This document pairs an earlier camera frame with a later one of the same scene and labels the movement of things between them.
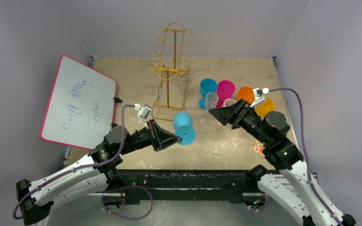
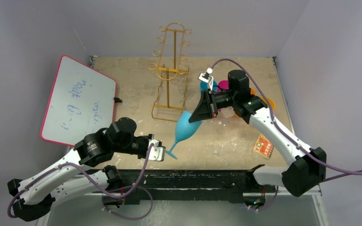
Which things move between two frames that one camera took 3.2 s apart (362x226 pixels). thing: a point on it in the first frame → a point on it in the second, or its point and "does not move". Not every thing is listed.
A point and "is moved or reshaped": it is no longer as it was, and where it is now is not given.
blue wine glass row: x=183 y=122 is moved or reshaped
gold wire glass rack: x=171 y=94 does not move
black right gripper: x=235 y=114 → x=212 y=105
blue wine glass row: x=207 y=85 does not move
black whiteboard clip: x=117 y=100 does not move
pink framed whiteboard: x=80 y=109 does not move
